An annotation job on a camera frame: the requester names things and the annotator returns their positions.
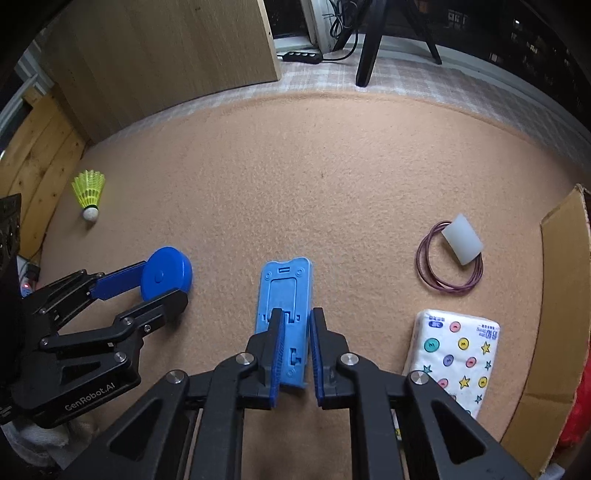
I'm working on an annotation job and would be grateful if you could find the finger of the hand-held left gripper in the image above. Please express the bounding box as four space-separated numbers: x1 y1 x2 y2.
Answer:
28 288 190 389
31 261 153 329

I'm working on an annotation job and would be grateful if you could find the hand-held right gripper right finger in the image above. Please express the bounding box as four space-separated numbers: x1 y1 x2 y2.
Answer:
308 307 532 480

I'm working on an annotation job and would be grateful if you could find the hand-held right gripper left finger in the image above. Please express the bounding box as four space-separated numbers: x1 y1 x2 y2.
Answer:
83 308 286 480

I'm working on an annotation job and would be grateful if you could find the blue round case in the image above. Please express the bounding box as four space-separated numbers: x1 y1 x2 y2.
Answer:
141 247 195 303

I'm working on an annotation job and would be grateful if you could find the blue folding phone stand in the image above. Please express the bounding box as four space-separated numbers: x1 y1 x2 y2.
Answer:
254 258 315 391

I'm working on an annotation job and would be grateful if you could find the cardboard box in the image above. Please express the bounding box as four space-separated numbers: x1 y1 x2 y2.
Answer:
501 184 591 478

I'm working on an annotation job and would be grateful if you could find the person's left hand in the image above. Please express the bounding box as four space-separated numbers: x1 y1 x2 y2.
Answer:
4 413 100 469

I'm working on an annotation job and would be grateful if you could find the black plug with red light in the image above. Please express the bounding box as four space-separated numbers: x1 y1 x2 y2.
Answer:
18 263 40 296

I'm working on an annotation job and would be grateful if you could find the yellow shuttlecock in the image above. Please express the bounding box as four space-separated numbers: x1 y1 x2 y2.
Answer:
71 170 106 222

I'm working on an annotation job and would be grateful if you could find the patterned tissue pack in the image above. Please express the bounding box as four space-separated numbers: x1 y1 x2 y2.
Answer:
392 308 502 439

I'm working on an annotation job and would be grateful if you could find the pine plank board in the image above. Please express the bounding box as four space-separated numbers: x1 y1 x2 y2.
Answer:
0 85 88 261

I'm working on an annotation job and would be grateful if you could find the tan blanket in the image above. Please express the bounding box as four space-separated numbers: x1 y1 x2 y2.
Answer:
39 90 578 480

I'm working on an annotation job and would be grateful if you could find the white translucent plastic piece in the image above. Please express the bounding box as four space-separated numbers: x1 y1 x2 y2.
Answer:
441 213 484 267

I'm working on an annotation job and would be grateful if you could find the white framed window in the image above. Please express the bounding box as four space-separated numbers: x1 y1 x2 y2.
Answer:
14 46 56 104

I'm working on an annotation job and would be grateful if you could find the light wooden cabinet panel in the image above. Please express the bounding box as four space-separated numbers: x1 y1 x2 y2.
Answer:
34 0 283 144

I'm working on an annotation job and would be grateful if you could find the black power strip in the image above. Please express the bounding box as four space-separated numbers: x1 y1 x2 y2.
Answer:
277 50 324 63

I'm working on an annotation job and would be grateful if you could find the plaid bed sheet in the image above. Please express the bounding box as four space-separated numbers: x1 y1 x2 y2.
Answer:
272 55 591 185

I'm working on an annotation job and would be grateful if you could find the black tripod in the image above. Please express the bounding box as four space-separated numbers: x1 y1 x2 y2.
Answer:
355 0 444 88

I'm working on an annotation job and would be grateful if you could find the purple hair tie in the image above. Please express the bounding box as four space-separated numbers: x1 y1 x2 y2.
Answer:
416 220 485 295

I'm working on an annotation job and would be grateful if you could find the black power strip cable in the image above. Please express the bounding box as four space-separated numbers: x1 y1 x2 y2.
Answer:
322 0 370 62

